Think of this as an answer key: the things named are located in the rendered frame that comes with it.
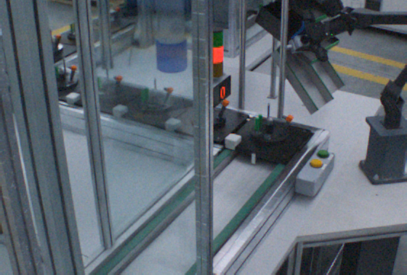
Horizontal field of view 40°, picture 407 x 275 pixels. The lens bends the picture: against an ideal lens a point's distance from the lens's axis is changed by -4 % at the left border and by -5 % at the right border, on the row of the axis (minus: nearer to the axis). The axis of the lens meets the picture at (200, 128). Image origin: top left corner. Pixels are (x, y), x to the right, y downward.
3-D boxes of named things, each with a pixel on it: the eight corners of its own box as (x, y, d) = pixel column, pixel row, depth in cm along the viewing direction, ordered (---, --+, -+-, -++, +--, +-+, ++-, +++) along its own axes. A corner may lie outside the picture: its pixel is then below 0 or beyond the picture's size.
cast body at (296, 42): (303, 40, 209) (310, 32, 203) (307, 51, 208) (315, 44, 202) (283, 43, 207) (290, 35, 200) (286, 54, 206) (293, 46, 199)
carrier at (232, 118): (249, 119, 229) (250, 89, 223) (220, 147, 211) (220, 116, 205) (195, 106, 240) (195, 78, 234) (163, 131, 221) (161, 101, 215)
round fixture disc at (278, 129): (293, 132, 215) (294, 127, 214) (279, 150, 205) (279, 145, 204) (259, 124, 221) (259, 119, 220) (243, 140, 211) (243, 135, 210)
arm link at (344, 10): (366, 17, 193) (352, -15, 191) (360, 24, 187) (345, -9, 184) (338, 28, 200) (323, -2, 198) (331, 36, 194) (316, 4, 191)
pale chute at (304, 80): (326, 103, 232) (334, 98, 229) (310, 115, 224) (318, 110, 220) (287, 45, 234) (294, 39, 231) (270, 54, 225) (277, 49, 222)
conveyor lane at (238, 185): (308, 155, 222) (310, 132, 217) (198, 293, 158) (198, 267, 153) (242, 137, 235) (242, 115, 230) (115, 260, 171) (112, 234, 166)
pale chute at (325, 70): (338, 89, 244) (345, 84, 241) (323, 100, 235) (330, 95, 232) (300, 34, 246) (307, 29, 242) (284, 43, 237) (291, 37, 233)
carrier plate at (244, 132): (310, 134, 218) (311, 129, 217) (286, 164, 199) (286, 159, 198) (253, 120, 228) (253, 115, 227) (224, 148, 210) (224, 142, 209)
